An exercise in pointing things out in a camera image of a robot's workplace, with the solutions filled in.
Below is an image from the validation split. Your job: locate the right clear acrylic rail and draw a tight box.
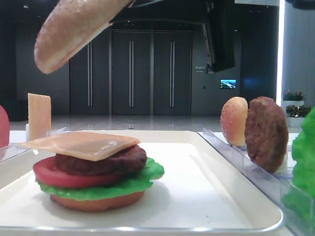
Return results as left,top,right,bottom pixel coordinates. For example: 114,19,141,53
202,128,315,236

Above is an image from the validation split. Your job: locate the spare green lettuce leaf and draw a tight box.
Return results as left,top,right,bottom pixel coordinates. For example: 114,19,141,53
283,108,315,223

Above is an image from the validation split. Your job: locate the white metal tray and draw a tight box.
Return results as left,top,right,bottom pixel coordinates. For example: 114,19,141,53
0,131,284,236

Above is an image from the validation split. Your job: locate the bottom bun of burger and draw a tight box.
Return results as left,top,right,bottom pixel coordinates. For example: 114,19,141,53
50,191,144,212

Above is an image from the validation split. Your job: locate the spare brown meat patty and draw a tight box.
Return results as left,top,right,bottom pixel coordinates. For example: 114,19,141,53
245,96,288,173

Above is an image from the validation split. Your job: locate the meat patty on burger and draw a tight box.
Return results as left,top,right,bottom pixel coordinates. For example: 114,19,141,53
55,145,147,176

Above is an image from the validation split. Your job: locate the hanging black display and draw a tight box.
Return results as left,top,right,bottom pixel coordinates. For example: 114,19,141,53
202,0,235,73

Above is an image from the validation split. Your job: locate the flower planter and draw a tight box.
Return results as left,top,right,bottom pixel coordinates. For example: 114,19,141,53
282,90,311,127

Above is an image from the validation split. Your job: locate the left clear acrylic rail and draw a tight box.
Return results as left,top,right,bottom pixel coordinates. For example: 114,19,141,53
0,126,67,164

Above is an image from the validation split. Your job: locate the clear acrylic rail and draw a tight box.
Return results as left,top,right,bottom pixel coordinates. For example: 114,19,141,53
202,128,315,236
0,126,67,164

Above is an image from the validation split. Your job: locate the small wall screen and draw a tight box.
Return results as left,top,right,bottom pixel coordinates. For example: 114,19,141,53
220,79,236,89

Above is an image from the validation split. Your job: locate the spare red tomato slice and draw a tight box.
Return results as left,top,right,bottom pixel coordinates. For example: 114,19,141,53
0,106,10,148

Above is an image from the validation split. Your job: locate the cheese slice on burger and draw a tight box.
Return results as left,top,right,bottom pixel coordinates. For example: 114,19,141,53
18,131,141,161

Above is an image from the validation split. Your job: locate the spare orange cheese slice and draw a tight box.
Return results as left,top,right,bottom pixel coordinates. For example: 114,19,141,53
28,93,52,141

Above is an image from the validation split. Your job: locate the tomato slice on burger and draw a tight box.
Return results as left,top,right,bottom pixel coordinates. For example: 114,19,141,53
33,156,124,188

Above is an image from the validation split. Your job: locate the dark triple door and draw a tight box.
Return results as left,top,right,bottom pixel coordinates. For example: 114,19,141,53
69,21,193,116

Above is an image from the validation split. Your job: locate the spare top burger bun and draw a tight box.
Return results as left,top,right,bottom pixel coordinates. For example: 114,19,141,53
220,96,248,147

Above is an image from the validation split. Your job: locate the lettuce leaf on burger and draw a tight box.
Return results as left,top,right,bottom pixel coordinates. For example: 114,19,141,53
35,158,164,201

